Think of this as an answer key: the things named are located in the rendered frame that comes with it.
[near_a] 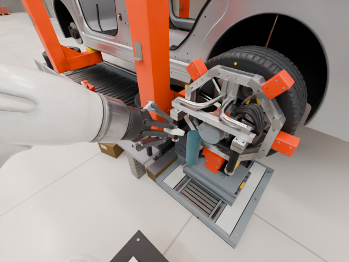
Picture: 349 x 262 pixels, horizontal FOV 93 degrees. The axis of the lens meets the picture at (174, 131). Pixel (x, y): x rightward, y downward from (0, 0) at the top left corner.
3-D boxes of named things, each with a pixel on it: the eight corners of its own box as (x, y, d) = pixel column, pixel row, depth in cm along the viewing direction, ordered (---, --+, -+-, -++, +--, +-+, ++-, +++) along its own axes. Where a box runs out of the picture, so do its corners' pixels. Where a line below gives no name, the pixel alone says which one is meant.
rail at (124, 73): (206, 116, 214) (208, 101, 199) (203, 117, 210) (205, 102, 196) (103, 69, 337) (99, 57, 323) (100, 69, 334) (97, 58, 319)
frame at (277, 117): (258, 169, 101) (304, 86, 66) (255, 177, 97) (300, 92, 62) (188, 131, 128) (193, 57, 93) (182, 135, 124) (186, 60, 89)
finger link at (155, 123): (134, 120, 40) (135, 115, 40) (163, 125, 49) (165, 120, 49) (144, 126, 38) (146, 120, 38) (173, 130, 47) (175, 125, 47)
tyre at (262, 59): (204, 42, 111) (203, 124, 150) (182, 50, 97) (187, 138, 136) (332, 47, 73) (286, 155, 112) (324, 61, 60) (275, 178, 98)
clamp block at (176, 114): (188, 113, 90) (188, 105, 86) (177, 121, 85) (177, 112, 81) (180, 110, 92) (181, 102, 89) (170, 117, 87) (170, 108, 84)
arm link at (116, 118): (73, 131, 33) (101, 133, 38) (94, 151, 28) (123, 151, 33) (85, 87, 32) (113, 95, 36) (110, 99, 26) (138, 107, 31)
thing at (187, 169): (249, 178, 154) (252, 171, 147) (230, 207, 133) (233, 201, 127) (203, 151, 179) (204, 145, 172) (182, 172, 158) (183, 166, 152)
